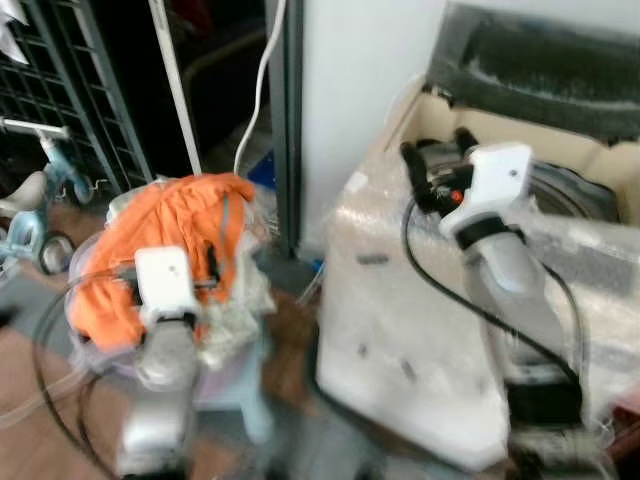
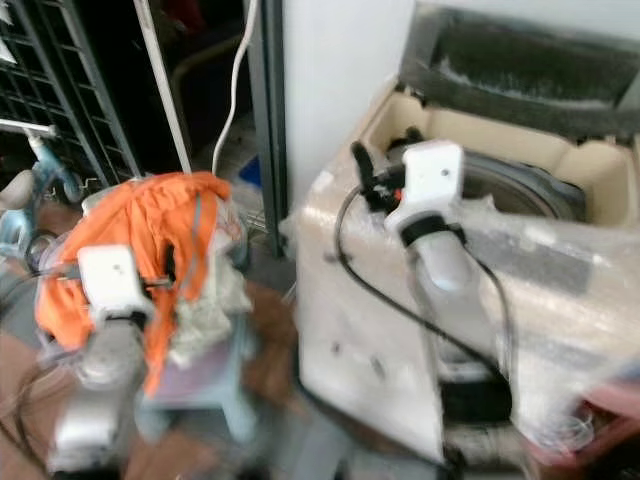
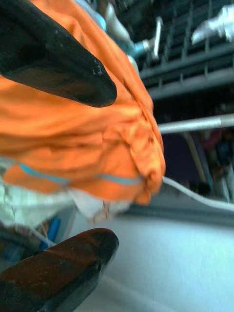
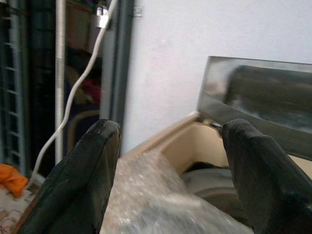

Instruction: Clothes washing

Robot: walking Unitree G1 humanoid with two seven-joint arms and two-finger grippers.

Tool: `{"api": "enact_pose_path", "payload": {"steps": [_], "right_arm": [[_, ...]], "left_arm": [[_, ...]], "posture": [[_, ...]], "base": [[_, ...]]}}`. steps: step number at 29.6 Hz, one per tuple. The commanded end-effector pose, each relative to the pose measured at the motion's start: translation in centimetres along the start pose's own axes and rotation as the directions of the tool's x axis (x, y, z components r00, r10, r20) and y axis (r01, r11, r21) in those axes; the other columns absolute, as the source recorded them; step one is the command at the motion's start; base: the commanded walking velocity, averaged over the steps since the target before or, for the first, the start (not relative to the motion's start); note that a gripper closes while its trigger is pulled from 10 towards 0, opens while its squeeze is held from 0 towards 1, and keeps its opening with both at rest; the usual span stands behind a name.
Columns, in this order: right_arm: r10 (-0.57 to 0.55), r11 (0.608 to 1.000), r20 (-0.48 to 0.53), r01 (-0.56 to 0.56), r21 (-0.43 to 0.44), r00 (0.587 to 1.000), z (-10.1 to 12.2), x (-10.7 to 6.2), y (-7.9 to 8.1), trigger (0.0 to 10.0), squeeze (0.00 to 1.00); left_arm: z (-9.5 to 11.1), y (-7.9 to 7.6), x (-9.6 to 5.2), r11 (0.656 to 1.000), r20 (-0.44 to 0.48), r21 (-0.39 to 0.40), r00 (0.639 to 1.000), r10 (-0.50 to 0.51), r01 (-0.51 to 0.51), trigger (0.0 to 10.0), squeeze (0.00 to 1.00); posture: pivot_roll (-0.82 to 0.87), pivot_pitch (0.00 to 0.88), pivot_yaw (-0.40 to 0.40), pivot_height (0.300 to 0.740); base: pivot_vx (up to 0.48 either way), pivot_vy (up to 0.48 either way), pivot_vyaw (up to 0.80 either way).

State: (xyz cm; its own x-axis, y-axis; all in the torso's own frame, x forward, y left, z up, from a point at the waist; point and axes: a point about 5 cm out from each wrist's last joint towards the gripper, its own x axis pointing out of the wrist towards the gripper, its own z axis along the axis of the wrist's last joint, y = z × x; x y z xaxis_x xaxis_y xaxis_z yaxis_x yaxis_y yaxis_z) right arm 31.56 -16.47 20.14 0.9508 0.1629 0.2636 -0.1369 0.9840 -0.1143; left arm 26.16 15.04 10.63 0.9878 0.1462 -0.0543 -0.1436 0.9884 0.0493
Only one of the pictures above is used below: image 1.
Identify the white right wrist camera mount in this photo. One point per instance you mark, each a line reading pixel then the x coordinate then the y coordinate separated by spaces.
pixel 497 185

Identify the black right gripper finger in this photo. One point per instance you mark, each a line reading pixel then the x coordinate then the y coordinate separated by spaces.
pixel 412 165
pixel 466 142

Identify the dark door frame post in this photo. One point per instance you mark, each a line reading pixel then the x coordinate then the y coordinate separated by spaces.
pixel 288 130

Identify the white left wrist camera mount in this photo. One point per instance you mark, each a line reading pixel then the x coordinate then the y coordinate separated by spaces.
pixel 165 280

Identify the light blue child tricycle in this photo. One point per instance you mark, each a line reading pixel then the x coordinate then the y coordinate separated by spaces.
pixel 30 220

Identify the dark grey washer lid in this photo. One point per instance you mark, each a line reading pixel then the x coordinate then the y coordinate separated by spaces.
pixel 540 60

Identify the white slanted pole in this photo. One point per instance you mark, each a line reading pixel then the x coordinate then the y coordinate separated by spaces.
pixel 177 90

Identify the white top-load washing machine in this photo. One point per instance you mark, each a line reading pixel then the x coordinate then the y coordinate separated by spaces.
pixel 400 330

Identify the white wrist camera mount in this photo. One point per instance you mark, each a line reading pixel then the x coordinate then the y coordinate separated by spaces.
pixel 497 185
pixel 165 280

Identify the pale grey crumpled cloth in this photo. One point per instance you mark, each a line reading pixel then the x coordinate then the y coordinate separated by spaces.
pixel 240 315

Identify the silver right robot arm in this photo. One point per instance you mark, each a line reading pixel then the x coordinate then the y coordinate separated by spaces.
pixel 510 265

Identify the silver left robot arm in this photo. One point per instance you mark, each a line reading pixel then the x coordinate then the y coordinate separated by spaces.
pixel 160 380

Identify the clear plastic laundry basket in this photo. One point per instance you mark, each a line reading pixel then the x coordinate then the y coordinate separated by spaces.
pixel 250 235

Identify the light blue plastic stool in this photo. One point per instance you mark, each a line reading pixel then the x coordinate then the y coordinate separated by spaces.
pixel 240 390

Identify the orange garment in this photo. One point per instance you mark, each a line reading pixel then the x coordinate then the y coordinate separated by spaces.
pixel 170 215

